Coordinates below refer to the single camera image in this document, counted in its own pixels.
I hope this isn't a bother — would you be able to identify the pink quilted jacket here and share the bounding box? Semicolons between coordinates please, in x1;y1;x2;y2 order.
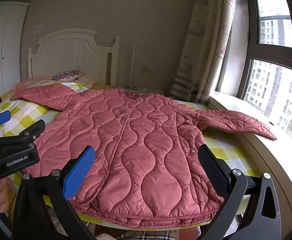
13;83;275;229

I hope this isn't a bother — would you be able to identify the person's left hand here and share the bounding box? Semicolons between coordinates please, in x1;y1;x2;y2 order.
0;178;11;213

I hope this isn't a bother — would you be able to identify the pink blanket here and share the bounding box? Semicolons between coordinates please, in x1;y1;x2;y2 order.
13;78;50;92

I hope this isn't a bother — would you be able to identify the yellow checkered bed sheet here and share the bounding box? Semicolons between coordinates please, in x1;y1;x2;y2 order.
0;81;261;231

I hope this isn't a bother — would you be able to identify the beige fluffy pillow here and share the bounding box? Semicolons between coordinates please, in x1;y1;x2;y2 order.
76;74;99;89

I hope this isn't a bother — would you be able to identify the slim white desk lamp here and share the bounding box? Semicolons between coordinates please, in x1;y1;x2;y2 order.
124;45;144;93

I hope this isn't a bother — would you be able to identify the patterned decorative pillow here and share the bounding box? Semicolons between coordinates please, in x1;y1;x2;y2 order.
51;70;82;82

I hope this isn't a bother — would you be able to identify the white wardrobe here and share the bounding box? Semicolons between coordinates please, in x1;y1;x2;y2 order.
0;2;29;96

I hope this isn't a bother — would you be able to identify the white nightstand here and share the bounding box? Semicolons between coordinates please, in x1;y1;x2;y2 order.
124;88;165;96

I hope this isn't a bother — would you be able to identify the white wooden headboard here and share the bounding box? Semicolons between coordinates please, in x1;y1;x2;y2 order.
27;28;120;87

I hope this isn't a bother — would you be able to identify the dark framed window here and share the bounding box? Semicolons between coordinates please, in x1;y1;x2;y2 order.
237;0;292;142

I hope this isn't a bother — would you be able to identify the beige printed curtain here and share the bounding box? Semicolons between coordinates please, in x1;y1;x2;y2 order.
170;0;236;104

